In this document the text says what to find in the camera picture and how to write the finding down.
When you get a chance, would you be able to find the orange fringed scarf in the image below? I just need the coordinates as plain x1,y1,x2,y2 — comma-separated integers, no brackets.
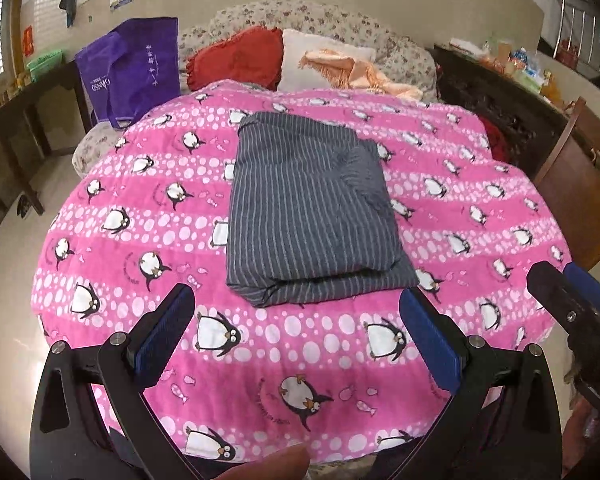
298,49,424,101

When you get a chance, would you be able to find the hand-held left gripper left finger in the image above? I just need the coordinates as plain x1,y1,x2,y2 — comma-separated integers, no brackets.
29,282,216,480

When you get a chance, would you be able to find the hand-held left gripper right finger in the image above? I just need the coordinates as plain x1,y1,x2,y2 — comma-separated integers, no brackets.
380,287,563,480

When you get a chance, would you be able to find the dark wooden table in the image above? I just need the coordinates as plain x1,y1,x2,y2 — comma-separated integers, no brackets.
0,62,96,216

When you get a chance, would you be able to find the purple tote bag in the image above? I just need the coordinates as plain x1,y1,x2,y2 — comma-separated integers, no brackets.
75,16,181,128

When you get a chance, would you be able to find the grey striped garment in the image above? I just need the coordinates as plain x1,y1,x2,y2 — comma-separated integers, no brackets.
225,111,421,308

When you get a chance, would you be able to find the pile of bottles and packets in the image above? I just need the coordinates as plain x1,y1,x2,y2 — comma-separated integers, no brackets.
450,35,566,108

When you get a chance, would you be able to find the dark carved cabinet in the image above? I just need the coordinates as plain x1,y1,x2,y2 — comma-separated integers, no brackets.
432,42,581,181

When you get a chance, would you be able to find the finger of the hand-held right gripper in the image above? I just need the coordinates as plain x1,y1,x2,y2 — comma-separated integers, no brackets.
562,262,600,313
526,261,600,343

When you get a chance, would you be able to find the green plastic basket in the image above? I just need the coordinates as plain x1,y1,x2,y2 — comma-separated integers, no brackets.
26,49,63,82

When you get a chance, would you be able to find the floral sofa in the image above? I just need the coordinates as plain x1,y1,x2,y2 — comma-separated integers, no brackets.
71,0,438,178

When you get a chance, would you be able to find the pink penguin print blanket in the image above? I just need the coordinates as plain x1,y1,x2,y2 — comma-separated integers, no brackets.
30,80,573,463

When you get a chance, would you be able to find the metal rack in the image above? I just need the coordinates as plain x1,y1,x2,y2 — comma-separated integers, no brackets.
550,0,600,81

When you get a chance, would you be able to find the brown wooden chair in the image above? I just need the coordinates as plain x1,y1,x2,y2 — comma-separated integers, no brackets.
532,96,600,281

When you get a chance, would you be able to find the dark red cloth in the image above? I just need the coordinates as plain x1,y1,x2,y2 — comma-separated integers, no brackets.
480,117,511,163

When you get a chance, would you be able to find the person's left hand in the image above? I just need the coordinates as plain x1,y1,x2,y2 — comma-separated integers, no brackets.
219,445,312,480

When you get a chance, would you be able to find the red fringed pillow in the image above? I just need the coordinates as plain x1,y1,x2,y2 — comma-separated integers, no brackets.
185,27,285,92

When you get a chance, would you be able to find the white pillow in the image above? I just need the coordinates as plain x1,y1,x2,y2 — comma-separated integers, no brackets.
277,29,377,93

